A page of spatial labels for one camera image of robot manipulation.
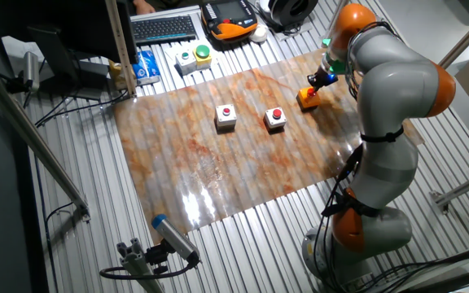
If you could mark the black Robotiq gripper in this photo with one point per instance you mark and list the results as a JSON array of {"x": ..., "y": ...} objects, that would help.
[{"x": 327, "y": 77}]

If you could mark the orange box red mushroom button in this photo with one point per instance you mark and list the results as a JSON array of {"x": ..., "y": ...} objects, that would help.
[{"x": 309, "y": 102}]

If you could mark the grey box red mushroom button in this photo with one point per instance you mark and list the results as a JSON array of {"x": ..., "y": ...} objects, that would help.
[{"x": 275, "y": 120}]

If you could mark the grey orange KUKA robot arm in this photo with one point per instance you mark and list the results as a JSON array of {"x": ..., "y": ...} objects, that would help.
[{"x": 393, "y": 81}]

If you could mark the person's bare hand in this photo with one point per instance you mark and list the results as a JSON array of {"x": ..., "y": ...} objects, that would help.
[{"x": 141, "y": 6}]

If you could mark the white computer mouse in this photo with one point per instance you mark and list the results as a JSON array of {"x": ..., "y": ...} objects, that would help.
[{"x": 259, "y": 33}]

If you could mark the grey box flat red button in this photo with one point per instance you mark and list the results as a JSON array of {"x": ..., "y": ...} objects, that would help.
[{"x": 225, "y": 118}]

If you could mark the orange black teach pendant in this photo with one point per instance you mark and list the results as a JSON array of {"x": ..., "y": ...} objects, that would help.
[{"x": 228, "y": 20}]

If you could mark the yellow box green mushroom button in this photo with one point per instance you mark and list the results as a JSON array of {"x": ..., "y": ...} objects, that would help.
[{"x": 202, "y": 57}]

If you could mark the marble pattern table mat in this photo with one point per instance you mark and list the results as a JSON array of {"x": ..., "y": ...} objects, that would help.
[{"x": 218, "y": 171}]

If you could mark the grey box small green button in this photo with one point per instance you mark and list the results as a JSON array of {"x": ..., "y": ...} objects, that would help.
[{"x": 185, "y": 63}]

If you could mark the black computer keyboard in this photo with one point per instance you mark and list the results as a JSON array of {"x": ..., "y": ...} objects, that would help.
[{"x": 163, "y": 29}]

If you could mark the blue white tissue packet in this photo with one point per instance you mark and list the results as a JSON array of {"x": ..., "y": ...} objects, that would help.
[{"x": 147, "y": 67}]

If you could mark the yellow plastic bag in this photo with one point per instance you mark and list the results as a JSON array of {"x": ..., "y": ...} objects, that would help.
[{"x": 115, "y": 73}]

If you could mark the black computer monitor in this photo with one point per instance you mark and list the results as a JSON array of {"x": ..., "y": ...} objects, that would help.
[{"x": 75, "y": 28}]

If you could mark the short aluminium profile stub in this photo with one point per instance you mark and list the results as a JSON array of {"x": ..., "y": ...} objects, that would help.
[{"x": 137, "y": 264}]

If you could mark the grey metal base plate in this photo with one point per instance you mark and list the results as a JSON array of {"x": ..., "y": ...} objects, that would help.
[{"x": 303, "y": 32}]

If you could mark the silver aluminium upright post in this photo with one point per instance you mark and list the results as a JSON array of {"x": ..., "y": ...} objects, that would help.
[
  {"x": 341, "y": 5},
  {"x": 468, "y": 38}
]

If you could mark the tan aluminium upright post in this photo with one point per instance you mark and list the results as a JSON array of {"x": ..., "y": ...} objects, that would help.
[{"x": 121, "y": 49}]

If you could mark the silver camera blue cap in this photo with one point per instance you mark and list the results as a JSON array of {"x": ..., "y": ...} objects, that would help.
[{"x": 173, "y": 238}]

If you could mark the black camera clamp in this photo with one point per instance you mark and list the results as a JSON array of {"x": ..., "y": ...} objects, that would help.
[{"x": 157, "y": 254}]

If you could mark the plain silver camera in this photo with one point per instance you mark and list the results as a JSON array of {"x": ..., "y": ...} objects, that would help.
[{"x": 31, "y": 71}]

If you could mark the long dark frame bar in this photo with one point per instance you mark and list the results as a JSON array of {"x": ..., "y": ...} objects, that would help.
[{"x": 35, "y": 140}]

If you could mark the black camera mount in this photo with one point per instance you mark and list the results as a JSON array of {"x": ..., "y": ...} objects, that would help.
[{"x": 14, "y": 85}]

